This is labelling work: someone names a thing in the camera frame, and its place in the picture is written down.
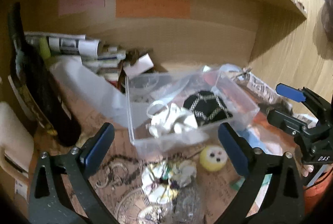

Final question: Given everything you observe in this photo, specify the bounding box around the wooden shelf cabinet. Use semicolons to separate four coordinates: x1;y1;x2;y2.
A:
1;0;332;101

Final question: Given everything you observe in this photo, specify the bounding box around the rolled newspaper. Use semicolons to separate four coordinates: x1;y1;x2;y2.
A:
24;31;103;58

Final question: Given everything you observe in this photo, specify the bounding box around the clear plastic storage bin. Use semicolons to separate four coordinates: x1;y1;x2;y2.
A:
125;64;259;158

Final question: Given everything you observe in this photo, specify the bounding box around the stack of papers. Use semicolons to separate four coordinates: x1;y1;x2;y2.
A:
81;46;126;82

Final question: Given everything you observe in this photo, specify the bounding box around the vintage newspaper print mat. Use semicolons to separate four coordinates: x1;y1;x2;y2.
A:
33;78;261;224

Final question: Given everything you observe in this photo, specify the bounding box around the orange paper note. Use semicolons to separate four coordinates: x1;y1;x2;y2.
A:
115;0;191;19

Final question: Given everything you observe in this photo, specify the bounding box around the colourful fabric bundle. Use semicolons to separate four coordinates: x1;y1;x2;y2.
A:
141;160;197;204

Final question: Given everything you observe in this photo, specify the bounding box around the yellow white plush ball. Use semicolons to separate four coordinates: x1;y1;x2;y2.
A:
199;145;228;172

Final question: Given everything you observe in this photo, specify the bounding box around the cream plastic container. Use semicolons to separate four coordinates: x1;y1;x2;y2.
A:
1;101;34;172

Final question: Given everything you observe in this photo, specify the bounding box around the black white-striped soft ball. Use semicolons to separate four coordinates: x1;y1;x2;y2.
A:
183;90;233;126

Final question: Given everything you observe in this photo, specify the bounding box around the white small card box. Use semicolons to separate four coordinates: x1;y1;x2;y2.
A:
123;54;154;78

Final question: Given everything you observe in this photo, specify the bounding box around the person's right hand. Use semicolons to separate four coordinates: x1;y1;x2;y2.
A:
301;165;314;177

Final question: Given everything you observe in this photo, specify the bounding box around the crumpled newspaper sheet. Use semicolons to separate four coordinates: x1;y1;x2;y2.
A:
226;70;293;116

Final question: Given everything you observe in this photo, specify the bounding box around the translucent white plastic lid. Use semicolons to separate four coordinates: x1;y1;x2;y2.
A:
50;58;128;128

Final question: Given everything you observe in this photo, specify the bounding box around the dark metal chain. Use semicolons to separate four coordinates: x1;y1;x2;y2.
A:
100;154;142;188

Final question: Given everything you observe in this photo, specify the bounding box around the white crumpled cloth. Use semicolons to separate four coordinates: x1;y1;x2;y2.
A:
146;100;198;138

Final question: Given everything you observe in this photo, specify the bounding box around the dark wine bottle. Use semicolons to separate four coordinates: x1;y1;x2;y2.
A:
8;2;81;147

